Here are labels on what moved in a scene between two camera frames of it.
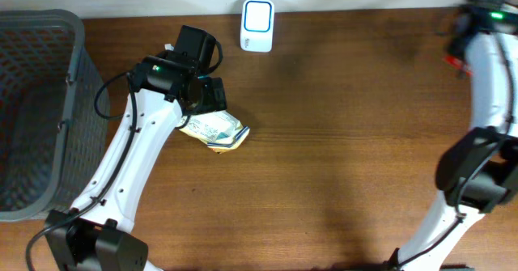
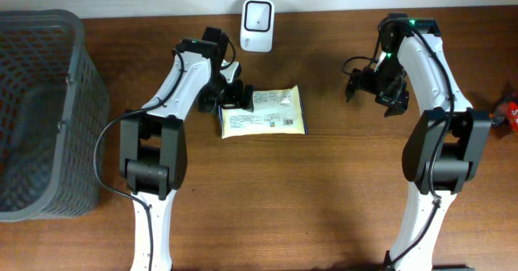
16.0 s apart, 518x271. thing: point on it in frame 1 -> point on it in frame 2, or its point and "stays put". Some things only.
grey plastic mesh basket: [53, 144] stays put
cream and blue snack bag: [218, 129] -> [276, 112]
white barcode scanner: [257, 24] stays put
